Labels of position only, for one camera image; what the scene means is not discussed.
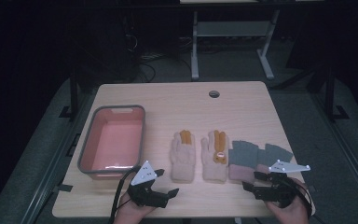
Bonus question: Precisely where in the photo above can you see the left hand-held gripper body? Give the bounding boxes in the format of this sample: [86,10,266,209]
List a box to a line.
[127,160,171,209]

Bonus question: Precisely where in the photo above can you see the grey table edge bracket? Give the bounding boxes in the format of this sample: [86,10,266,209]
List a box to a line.
[52,183,75,193]

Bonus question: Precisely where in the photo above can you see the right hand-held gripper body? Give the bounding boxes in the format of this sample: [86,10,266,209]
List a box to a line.
[255,159,311,209]

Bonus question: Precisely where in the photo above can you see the beige glove with bunny face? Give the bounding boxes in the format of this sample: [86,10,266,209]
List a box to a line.
[200,129,230,184]

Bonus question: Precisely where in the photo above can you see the beige glove with orange ears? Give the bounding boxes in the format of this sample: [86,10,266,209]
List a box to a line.
[170,129,197,184]

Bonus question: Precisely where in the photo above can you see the pink basin with grey rim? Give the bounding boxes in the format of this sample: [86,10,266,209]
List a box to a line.
[76,105,146,181]

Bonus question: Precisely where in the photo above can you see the person's left hand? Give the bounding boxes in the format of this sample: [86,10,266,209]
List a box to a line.
[113,191,157,224]

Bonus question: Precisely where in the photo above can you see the black metal stand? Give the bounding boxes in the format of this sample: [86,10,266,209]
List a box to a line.
[58,69,79,119]
[324,66,351,123]

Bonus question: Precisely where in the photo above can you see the loose floor cables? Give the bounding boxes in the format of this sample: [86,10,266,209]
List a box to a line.
[124,32,194,84]

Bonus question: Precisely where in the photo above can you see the person's right hand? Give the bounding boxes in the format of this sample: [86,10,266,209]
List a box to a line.
[265,182,310,224]

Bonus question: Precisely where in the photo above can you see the grey and pink glove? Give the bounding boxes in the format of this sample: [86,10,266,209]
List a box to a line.
[227,140,259,184]
[255,143,295,175]

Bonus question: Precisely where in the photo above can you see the white metal desk frame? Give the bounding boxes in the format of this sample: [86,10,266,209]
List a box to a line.
[190,8,281,81]

